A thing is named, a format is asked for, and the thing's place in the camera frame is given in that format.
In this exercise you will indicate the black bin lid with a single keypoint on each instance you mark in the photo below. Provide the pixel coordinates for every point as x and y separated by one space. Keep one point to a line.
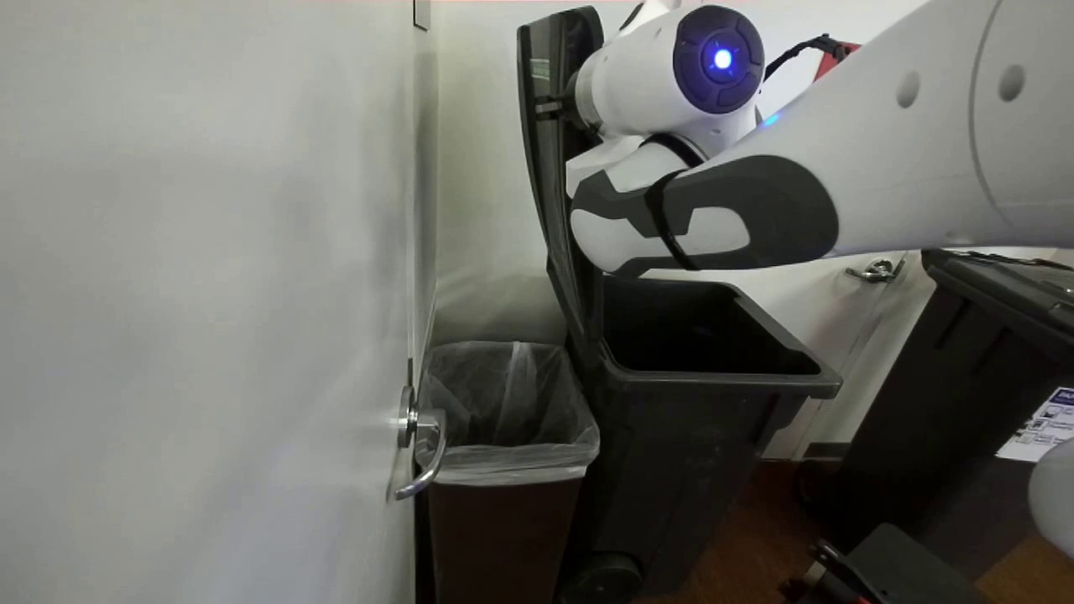
549 168

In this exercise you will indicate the clear plastic bin liner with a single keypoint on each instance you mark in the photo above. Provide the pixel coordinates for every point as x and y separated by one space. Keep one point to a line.
505 462

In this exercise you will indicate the black wheelie bin body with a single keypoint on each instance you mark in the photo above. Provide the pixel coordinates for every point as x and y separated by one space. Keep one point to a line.
671 471

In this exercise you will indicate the black robot cabinet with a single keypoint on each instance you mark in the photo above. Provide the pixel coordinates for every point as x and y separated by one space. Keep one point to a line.
951 404

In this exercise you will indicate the small dark brown bin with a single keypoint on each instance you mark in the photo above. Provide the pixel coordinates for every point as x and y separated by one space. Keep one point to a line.
491 550

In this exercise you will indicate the black floor object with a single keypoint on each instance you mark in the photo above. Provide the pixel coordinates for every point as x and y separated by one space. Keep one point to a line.
892 564

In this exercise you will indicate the white door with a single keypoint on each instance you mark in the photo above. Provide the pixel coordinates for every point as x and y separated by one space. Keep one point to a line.
201 302

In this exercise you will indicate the black bin wheel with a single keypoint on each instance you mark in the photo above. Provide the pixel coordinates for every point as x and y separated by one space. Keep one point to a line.
605 579

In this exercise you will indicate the white printed paper sheet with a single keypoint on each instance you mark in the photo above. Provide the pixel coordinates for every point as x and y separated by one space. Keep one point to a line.
1033 422

